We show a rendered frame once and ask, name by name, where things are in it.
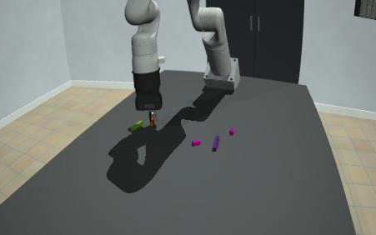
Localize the lime green rod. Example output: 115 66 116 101
131 121 143 131

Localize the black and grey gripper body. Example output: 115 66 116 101
132 52 165 111

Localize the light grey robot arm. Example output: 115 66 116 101
124 0 232 77

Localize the purple rod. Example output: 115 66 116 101
213 136 219 151

